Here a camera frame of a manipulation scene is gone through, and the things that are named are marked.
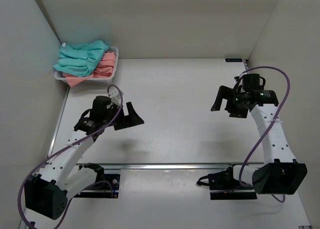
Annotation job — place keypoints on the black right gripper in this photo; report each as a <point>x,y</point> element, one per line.
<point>224,93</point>

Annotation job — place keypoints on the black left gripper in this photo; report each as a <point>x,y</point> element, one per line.
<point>129,119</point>

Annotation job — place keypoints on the teal t shirt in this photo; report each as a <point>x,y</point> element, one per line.
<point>80,59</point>

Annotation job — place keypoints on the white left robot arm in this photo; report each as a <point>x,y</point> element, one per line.
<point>49,192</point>

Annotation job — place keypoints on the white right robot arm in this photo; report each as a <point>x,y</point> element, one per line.
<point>281,173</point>

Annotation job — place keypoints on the blue label sticker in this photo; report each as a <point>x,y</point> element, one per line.
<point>233,60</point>

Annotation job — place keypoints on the white plastic basket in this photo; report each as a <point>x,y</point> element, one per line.
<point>94,80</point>

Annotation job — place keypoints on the salmon pink t shirt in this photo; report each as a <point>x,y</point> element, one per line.
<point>104,69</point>

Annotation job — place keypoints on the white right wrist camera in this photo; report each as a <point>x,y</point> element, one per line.
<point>238,79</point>

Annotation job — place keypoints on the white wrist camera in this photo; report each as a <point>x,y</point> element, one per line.
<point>238,79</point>
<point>115,97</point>

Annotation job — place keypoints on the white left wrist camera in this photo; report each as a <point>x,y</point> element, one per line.
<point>115,97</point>

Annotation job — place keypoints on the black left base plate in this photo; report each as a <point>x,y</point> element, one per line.
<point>104,190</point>

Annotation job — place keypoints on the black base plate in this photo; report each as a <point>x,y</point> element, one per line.
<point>104,190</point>
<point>223,187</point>

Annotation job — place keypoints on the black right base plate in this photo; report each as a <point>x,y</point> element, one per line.
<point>223,187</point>

